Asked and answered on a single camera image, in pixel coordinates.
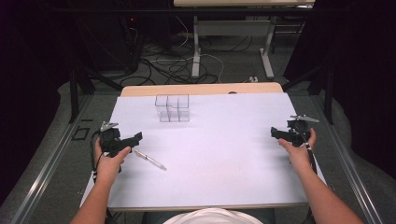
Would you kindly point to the person's right hand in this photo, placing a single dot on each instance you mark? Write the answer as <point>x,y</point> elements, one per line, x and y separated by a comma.
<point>298,155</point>

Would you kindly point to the white power plug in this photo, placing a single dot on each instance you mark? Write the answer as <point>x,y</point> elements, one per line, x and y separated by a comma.
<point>253,79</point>

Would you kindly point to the black computer tower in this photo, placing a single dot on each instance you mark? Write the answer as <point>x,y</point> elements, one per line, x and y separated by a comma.
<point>132,40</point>

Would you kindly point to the clear plastic organizer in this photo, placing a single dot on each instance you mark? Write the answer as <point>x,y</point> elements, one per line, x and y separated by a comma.
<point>172,109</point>

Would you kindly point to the white table mat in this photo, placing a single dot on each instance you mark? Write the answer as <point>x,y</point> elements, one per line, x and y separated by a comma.
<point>211,155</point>

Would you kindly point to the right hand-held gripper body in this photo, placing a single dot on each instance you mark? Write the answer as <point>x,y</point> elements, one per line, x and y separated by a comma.
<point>299,130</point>

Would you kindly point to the black metal stand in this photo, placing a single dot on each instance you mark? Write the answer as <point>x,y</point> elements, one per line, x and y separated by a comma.
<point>79,90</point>
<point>320,87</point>

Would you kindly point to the wooden table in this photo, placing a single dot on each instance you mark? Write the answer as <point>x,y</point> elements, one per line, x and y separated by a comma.
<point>202,89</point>

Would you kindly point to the white desk frame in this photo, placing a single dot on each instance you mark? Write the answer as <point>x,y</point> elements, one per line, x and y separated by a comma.
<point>232,28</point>

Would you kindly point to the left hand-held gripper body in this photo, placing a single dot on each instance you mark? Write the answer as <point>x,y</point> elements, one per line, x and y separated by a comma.
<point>110,138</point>

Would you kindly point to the silver pen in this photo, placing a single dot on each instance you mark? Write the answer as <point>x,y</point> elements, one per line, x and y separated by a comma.
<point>151,160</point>

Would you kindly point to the person's left hand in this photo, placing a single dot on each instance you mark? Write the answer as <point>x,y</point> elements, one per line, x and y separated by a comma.
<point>109,163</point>

